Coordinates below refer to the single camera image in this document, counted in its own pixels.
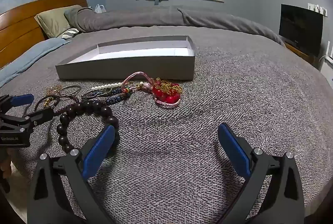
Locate wooden television stand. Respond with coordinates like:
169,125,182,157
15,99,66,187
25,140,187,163
283,40,316,65

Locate person's left hand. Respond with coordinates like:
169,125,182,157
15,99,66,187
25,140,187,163
0,148,12,179

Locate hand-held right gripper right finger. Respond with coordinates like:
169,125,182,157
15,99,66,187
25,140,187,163
217,122,305,224

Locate white pearl bracelet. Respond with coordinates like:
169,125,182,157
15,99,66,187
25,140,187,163
91,82,124,93

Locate small maroon bead string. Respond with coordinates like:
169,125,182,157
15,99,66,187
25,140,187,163
53,98,81,116

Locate black television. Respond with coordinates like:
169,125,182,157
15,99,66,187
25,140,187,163
279,4,324,57

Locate grey knitted bedspread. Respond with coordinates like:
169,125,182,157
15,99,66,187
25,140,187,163
0,26,331,224

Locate white bead bracelet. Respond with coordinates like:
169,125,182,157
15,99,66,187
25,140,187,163
43,85,63,94

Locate striped pillow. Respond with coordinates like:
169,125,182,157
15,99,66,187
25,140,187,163
58,28,80,39

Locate white router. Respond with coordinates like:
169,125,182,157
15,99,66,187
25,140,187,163
320,42,333,84

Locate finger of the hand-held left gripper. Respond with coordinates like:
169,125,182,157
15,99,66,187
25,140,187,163
16,107,54,133
0,94,34,115

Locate wooden headboard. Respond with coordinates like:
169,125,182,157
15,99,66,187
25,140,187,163
0,0,87,68

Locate red charm ornament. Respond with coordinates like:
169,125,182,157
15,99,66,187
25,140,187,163
151,78,183,105

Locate blue blanket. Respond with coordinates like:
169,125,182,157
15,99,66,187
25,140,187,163
0,38,72,88

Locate pink cord bracelet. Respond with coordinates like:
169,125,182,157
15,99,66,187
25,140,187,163
122,71,181,109

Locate grey duvet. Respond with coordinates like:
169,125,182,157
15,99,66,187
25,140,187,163
64,6,287,47

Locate blue bead bracelet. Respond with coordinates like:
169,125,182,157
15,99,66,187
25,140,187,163
82,87,132,105

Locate olive pillow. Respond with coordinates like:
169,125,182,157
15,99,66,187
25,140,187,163
35,5,84,39

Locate silver wire bangle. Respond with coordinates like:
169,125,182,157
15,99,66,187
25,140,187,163
58,85,83,97

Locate white shallow tray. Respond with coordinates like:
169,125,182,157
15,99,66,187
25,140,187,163
55,35,195,81

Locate black hair tie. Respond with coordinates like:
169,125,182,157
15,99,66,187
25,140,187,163
34,95,60,116

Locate dark wooden bead bracelet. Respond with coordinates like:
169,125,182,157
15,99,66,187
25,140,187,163
56,100,120,155

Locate white wall sockets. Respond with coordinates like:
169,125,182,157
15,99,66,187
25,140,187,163
308,3,328,16

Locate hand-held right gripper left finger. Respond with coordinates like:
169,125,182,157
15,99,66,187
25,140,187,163
27,124,116,224

